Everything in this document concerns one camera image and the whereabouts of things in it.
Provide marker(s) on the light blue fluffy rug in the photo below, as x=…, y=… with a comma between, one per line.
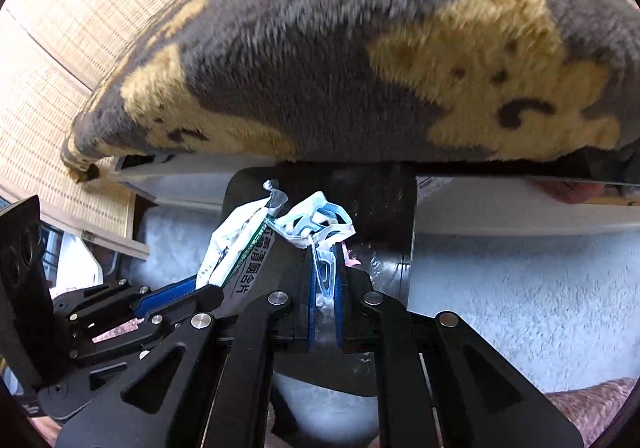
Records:
x=500, y=303

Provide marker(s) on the grey tan bear printed blanket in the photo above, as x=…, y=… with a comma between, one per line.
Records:
x=300, y=52

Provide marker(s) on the black trash bin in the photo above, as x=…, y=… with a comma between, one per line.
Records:
x=382, y=273

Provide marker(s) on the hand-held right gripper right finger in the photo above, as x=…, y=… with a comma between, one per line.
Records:
x=341, y=323

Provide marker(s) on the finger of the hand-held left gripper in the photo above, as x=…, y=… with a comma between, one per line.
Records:
x=125, y=338
x=170, y=295

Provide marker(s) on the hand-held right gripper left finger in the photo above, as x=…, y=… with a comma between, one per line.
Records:
x=316, y=318

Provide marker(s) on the white green foil wrapper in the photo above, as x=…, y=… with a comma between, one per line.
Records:
x=225, y=248

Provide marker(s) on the clear blue plastic wrapper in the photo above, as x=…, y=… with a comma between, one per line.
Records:
x=310, y=223

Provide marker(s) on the woven bamboo screen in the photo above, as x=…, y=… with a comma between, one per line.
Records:
x=75, y=27

